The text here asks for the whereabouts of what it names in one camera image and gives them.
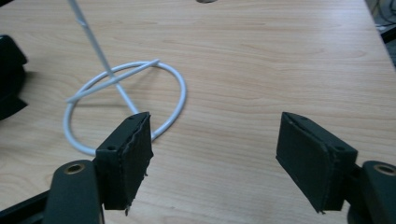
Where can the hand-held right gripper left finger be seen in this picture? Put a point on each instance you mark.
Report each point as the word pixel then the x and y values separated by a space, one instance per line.
pixel 124 165

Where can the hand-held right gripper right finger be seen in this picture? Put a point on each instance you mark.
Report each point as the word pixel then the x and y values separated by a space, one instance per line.
pixel 306 161

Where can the black box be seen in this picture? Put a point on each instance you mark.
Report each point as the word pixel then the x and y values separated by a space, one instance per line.
pixel 389 33

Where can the dark round object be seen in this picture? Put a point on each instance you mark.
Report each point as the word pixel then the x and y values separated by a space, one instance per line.
pixel 206 1

